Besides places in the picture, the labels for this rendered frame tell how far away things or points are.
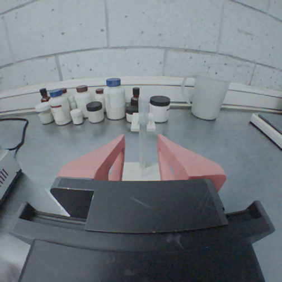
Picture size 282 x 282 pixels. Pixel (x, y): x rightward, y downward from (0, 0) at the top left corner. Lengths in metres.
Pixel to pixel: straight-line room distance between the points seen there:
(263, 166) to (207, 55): 0.47
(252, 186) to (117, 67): 0.57
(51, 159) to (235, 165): 0.45
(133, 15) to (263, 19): 0.57
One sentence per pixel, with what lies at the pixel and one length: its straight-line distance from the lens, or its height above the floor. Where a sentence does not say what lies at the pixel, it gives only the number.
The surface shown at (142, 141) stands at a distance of 0.20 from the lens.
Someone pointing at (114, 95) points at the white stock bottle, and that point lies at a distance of 0.43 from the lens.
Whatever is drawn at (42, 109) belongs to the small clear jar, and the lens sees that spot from 0.53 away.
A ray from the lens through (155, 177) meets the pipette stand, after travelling 0.26.
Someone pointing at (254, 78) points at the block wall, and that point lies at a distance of 0.83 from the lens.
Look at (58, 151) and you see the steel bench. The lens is 0.38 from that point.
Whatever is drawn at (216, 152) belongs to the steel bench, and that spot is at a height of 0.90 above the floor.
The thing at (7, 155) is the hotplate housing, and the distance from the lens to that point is 0.35.
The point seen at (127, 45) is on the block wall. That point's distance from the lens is 0.57.
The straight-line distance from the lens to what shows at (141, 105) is 0.16.
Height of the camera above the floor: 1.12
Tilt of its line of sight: 37 degrees down
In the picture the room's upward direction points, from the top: 1 degrees clockwise
